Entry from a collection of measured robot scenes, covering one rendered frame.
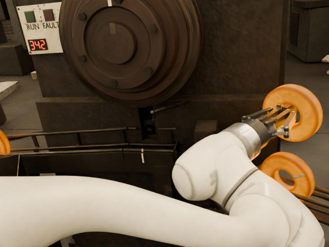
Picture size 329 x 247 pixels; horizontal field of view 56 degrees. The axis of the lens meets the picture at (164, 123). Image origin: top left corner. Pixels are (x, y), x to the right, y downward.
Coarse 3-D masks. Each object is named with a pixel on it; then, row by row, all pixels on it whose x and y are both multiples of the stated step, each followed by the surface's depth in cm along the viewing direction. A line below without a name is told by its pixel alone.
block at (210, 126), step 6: (204, 120) 112; (210, 120) 111; (198, 126) 107; (204, 126) 107; (210, 126) 106; (216, 126) 107; (198, 132) 105; (204, 132) 104; (210, 132) 104; (216, 132) 104; (198, 138) 106
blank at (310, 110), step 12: (288, 84) 81; (276, 96) 82; (288, 96) 80; (300, 96) 77; (312, 96) 77; (264, 108) 87; (300, 108) 78; (312, 108) 76; (300, 120) 80; (312, 120) 77; (300, 132) 81; (312, 132) 79
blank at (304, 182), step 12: (276, 156) 89; (288, 156) 87; (264, 168) 94; (276, 168) 91; (288, 168) 87; (300, 168) 85; (276, 180) 93; (300, 180) 86; (312, 180) 85; (300, 192) 87; (312, 192) 87
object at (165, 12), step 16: (80, 0) 94; (160, 0) 88; (176, 0) 89; (160, 16) 89; (176, 16) 90; (176, 32) 91; (176, 48) 93; (80, 64) 103; (176, 64) 96; (160, 80) 98; (112, 96) 106; (128, 96) 104; (144, 96) 103
